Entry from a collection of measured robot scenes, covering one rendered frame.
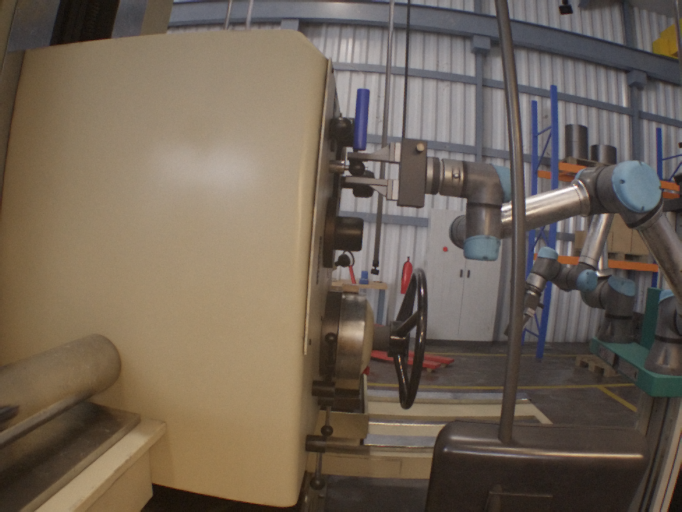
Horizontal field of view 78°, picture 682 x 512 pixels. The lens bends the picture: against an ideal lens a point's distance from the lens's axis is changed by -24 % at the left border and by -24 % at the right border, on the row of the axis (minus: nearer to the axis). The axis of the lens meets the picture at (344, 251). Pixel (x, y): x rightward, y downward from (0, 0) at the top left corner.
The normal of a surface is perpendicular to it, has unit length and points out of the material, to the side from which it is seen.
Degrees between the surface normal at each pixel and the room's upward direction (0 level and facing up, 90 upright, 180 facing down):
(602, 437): 19
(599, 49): 90
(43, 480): 0
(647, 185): 85
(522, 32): 90
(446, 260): 90
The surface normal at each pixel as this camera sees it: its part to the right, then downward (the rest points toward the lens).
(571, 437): -0.02, -0.94
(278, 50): -0.03, 0.03
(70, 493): 0.08, -1.00
